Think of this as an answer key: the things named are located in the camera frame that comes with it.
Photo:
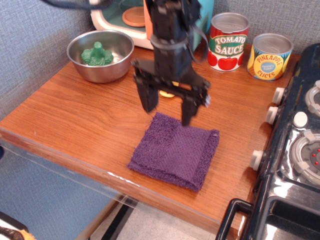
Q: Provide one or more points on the grey stove knob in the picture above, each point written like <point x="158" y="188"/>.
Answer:
<point x="271" y="114"/>
<point x="255" y="159"/>

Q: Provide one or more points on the pineapple slices can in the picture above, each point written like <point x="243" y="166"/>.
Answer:
<point x="269" y="56"/>

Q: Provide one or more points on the black oven door handle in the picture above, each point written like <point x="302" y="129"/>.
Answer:
<point x="234" y="206"/>

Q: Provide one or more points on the white stove knob top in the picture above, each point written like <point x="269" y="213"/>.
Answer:
<point x="278" y="95"/>

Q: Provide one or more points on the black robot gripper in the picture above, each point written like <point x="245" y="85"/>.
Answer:
<point x="172" y="63"/>

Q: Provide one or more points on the green toy broccoli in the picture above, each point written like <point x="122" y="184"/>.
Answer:
<point x="97" y="56"/>

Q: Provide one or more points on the purple cloth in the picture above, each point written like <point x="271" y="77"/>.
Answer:
<point x="175" y="154"/>

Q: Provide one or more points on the tomato sauce can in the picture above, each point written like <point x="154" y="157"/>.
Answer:
<point x="227" y="41"/>

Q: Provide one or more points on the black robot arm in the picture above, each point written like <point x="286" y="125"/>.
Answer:
<point x="174" y="26"/>

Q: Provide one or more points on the stainless steel bowl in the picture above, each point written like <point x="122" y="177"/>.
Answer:
<point x="119" y="43"/>

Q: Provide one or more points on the black toy stove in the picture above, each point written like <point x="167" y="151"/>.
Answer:
<point x="286" y="204"/>

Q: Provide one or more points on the orange plush toy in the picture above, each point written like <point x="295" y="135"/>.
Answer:
<point x="13" y="234"/>

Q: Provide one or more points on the grey stove knob bottom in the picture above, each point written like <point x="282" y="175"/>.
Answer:
<point x="255" y="159"/>

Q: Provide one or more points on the yellow toy brush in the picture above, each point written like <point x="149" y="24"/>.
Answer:
<point x="167" y="94"/>

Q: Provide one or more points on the grey stove knob middle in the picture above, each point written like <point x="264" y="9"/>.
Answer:
<point x="271" y="114"/>

